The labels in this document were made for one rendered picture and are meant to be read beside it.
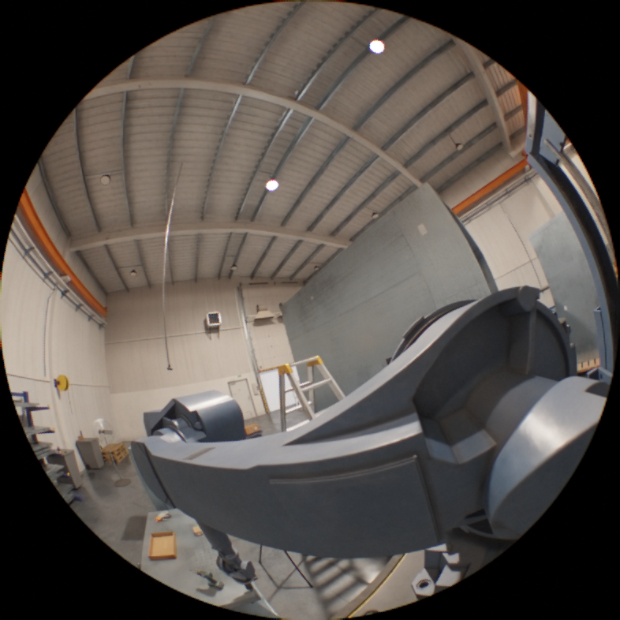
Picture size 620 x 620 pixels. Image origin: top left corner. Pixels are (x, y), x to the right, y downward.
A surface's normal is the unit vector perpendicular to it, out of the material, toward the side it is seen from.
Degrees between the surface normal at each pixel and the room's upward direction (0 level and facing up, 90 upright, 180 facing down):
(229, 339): 90
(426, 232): 90
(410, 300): 90
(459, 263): 90
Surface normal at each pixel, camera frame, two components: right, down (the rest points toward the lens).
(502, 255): -0.82, 0.09
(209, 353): 0.51, -0.35
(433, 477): -0.38, -0.12
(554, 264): -0.94, 0.21
